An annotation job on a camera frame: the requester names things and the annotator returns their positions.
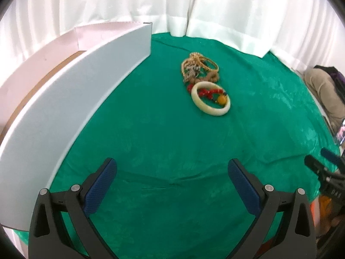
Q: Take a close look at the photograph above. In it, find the thin gold bangle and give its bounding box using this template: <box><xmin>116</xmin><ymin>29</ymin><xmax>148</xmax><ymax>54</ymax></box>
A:
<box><xmin>198</xmin><ymin>55</ymin><xmax>219</xmax><ymax>73</ymax></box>

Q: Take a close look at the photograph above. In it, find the white cardboard box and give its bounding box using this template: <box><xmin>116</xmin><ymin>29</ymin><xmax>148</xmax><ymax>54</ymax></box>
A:
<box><xmin>0</xmin><ymin>21</ymin><xmax>153</xmax><ymax>231</ymax></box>

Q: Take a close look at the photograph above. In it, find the red bead bracelet amber bead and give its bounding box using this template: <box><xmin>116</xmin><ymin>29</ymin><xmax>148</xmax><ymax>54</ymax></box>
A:
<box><xmin>187</xmin><ymin>84</ymin><xmax>229</xmax><ymax>106</ymax></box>

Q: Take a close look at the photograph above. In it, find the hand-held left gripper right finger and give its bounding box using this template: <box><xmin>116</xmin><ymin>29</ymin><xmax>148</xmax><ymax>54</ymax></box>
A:
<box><xmin>226</xmin><ymin>159</ymin><xmax>316</xmax><ymax>259</ymax></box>

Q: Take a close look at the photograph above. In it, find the brown wooden bead bracelet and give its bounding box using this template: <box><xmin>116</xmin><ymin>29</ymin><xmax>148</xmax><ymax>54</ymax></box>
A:
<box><xmin>198</xmin><ymin>70</ymin><xmax>221</xmax><ymax>84</ymax></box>

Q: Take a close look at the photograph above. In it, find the white curtain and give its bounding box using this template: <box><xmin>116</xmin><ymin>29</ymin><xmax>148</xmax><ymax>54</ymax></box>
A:
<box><xmin>0</xmin><ymin>0</ymin><xmax>345</xmax><ymax>72</ymax></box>

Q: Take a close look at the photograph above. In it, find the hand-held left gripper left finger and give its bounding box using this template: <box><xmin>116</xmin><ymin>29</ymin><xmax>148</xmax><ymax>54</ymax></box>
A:
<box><xmin>28</xmin><ymin>157</ymin><xmax>127</xmax><ymax>259</ymax></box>

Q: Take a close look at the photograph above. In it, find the cream white bangle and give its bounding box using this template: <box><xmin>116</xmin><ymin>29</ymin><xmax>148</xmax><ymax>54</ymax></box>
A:
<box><xmin>191</xmin><ymin>82</ymin><xmax>231</xmax><ymax>116</ymax></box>

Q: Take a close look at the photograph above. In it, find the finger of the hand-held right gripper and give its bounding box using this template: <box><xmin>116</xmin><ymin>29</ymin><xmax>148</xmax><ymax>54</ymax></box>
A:
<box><xmin>321</xmin><ymin>147</ymin><xmax>345</xmax><ymax>168</ymax></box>
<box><xmin>304</xmin><ymin>155</ymin><xmax>330</xmax><ymax>179</ymax></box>

